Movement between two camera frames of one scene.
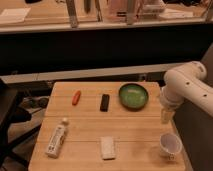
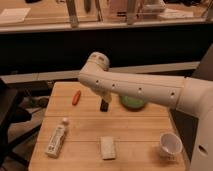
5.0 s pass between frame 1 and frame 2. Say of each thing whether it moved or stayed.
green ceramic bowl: stayed
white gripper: moved
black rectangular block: stayed
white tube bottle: stayed
